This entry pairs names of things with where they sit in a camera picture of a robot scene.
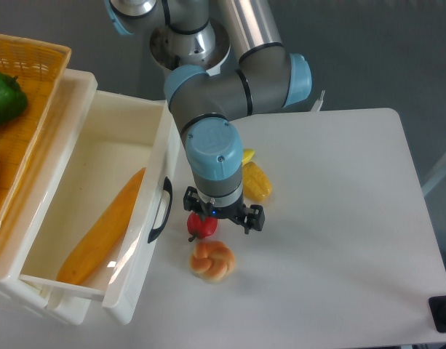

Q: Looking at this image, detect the yellow toy banana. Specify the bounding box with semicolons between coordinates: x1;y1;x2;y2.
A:
242;148;255;165

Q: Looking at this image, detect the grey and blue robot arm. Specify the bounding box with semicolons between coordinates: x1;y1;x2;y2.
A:
105;1;312;231

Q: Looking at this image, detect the yellow toy corn cob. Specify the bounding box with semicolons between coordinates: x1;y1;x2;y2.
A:
242;161;272;203

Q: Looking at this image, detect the orange wicker basket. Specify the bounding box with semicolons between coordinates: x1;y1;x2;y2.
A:
0;33;71;228

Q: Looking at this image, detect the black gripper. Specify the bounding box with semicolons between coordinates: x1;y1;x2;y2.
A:
183;186;265;234

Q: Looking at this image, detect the red toy bell pepper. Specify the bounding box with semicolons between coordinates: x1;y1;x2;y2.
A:
187;212;218;242

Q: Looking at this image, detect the white chair frame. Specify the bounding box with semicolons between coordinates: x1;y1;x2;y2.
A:
421;151;446;197

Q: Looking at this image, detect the long orange toy carrot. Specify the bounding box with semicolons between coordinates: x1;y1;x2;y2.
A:
56;167;146;285

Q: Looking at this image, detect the white top drawer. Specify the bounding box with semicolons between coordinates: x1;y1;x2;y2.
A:
20;92;180;324

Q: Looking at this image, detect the black device at table edge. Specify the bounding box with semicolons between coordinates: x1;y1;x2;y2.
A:
429;295;446;333

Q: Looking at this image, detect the braided toy bread roll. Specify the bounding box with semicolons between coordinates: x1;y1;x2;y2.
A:
188;241;236;283

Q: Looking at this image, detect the white drawer cabinet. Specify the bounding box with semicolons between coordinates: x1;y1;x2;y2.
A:
0;69;97;324

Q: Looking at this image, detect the green toy bell pepper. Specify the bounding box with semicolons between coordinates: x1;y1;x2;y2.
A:
0;72;28;125

